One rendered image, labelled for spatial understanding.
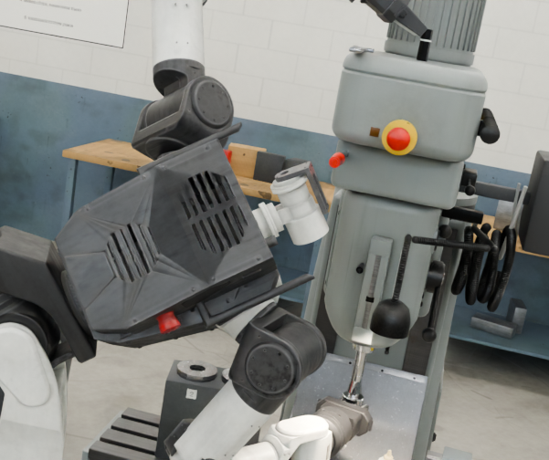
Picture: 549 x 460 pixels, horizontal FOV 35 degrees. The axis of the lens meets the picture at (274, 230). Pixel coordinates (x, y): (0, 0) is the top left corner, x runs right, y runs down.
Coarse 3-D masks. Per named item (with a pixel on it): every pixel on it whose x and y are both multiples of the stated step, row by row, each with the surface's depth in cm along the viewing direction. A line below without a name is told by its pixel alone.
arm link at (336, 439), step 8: (320, 416) 170; (328, 416) 170; (328, 424) 168; (336, 424) 169; (328, 432) 165; (336, 432) 168; (320, 440) 162; (328, 440) 164; (336, 440) 168; (304, 448) 162; (312, 448) 162; (320, 448) 162; (328, 448) 165; (336, 448) 168; (296, 456) 163; (304, 456) 162; (312, 456) 162; (320, 456) 163; (328, 456) 166
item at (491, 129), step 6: (486, 108) 191; (486, 114) 172; (492, 114) 180; (480, 120) 158; (486, 120) 158; (492, 120) 158; (480, 126) 155; (486, 126) 149; (492, 126) 149; (480, 132) 150; (486, 132) 149; (492, 132) 149; (498, 132) 149; (480, 138) 150; (486, 138) 150; (492, 138) 149; (498, 138) 149
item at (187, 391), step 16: (176, 368) 192; (192, 368) 192; (208, 368) 191; (224, 368) 196; (176, 384) 185; (192, 384) 185; (208, 384) 186; (224, 384) 187; (176, 400) 186; (192, 400) 186; (208, 400) 185; (176, 416) 187; (192, 416) 186; (160, 432) 188; (160, 448) 189
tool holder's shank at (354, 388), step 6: (360, 354) 182; (366, 354) 182; (354, 360) 183; (360, 360) 182; (354, 366) 183; (360, 366) 182; (354, 372) 183; (360, 372) 183; (354, 378) 183; (360, 378) 183; (354, 384) 183; (360, 384) 183; (348, 390) 184; (354, 390) 183; (360, 390) 184; (354, 396) 184
